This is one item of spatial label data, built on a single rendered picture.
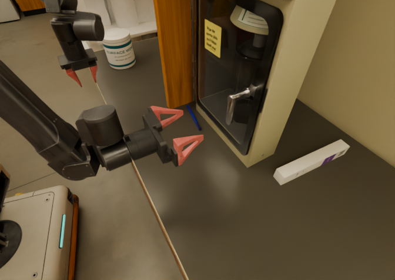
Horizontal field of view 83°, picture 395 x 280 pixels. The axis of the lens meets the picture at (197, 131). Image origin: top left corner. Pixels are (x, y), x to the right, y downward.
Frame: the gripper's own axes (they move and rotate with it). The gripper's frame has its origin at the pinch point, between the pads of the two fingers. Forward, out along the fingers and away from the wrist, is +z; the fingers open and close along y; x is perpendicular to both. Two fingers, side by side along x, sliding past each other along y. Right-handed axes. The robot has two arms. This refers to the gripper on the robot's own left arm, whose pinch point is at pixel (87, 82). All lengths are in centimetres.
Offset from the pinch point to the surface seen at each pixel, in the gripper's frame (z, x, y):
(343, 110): 11, -46, 76
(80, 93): 110, 168, -12
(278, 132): 4, -46, 42
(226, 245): 16, -61, 14
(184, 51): -6.6, -9.2, 31.8
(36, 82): 110, 217, -52
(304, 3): -30, -46, 35
